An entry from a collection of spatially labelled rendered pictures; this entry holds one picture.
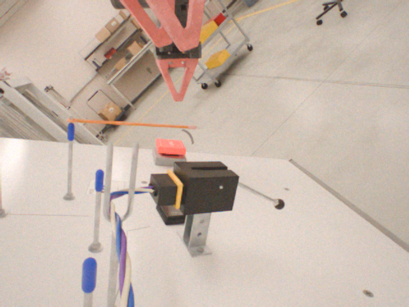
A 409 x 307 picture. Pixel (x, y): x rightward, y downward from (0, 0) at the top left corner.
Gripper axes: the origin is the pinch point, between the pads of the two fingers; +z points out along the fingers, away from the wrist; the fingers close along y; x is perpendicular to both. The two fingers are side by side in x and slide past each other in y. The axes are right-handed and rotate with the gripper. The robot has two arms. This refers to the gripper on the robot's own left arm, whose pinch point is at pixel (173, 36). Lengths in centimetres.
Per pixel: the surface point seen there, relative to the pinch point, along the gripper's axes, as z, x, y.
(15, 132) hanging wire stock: 21, -28, -74
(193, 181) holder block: 12.6, -2.2, 1.2
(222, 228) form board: 23.5, 0.9, -3.0
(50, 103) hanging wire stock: 23, -18, -109
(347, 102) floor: 91, 157, -123
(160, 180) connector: 12.2, -4.8, -0.8
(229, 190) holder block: 15.4, 1.1, 1.2
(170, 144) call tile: 20.5, 3.0, -24.7
